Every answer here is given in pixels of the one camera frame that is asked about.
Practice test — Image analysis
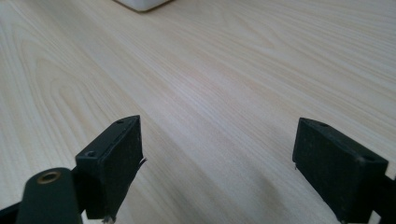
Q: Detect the white plastic storage box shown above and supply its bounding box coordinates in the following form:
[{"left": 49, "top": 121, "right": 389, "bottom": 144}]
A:
[{"left": 112, "top": 0, "right": 176, "bottom": 13}]

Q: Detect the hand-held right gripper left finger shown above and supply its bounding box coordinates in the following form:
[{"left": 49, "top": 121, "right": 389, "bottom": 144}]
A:
[{"left": 75, "top": 115, "right": 148, "bottom": 224}]

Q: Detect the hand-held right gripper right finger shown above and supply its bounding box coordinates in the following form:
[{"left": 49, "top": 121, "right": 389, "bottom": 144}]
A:
[{"left": 291, "top": 117, "right": 389, "bottom": 224}]

